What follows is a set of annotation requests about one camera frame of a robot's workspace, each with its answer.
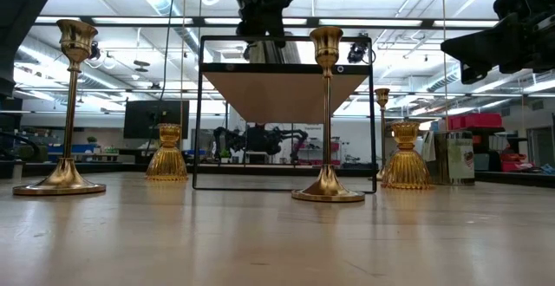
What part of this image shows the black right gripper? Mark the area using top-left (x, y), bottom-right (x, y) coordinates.
top-left (441, 0), bottom-right (555, 84)

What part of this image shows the tall brass candlestick holder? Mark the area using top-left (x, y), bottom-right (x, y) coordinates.
top-left (291, 26), bottom-right (366, 204)
top-left (11, 18), bottom-right (108, 197)
top-left (374, 88), bottom-right (391, 182)

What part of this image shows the amber ribbed glass candle holder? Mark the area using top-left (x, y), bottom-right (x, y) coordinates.
top-left (144, 122), bottom-right (189, 182)
top-left (380, 120), bottom-right (434, 191)

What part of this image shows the red plastic crate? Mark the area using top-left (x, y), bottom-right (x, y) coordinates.
top-left (499, 153), bottom-right (535, 173)

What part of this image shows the black monitor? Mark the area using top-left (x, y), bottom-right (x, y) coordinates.
top-left (122, 100), bottom-right (191, 140)

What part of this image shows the thin grey hanging cable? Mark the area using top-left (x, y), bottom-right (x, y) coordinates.
top-left (441, 0), bottom-right (447, 132)

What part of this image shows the black overhead frame beam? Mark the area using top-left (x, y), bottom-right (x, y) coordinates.
top-left (33, 16), bottom-right (500, 30)

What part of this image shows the wooden shelf riser black frame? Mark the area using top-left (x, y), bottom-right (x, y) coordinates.
top-left (192, 35), bottom-right (378, 194)

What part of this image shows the black hanging cable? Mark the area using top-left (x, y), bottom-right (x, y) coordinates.
top-left (158, 0), bottom-right (179, 101)

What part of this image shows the black aluminium table frame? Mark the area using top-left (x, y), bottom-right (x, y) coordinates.
top-left (0, 159), bottom-right (555, 189)

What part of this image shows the black curved cable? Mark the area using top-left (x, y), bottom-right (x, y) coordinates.
top-left (0, 127), bottom-right (49, 165)

